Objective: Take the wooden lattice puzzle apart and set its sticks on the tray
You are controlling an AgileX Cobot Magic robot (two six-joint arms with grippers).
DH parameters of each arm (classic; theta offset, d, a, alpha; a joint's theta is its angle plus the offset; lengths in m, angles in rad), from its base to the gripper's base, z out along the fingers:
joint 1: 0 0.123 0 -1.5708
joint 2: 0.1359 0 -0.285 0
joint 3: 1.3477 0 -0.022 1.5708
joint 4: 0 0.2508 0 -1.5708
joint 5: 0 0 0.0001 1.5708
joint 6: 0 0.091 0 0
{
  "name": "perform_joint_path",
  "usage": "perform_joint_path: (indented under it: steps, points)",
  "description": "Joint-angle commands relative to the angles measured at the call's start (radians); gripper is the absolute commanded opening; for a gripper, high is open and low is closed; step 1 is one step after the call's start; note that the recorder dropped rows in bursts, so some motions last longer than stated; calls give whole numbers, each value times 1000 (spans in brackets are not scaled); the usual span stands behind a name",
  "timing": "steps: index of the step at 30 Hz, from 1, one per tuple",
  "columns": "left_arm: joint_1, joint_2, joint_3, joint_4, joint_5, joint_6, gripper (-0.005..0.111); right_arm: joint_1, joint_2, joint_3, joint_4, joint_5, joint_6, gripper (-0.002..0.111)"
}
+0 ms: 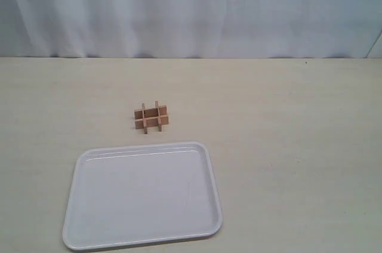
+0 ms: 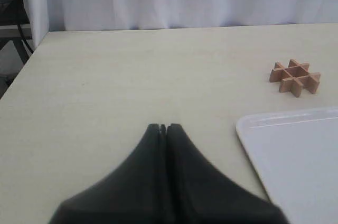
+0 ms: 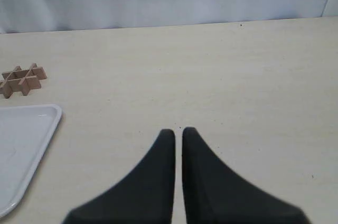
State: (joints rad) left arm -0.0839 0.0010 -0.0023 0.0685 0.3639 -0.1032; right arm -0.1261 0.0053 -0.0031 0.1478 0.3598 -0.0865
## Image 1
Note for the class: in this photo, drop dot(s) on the notched wooden piece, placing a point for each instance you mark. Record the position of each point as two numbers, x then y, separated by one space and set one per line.
158 115
149 113
143 108
151 122

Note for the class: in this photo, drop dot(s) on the white backdrop curtain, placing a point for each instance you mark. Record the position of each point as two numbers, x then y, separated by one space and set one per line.
191 28

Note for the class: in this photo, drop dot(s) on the white plastic tray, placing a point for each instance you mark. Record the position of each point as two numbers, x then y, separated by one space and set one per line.
141 195

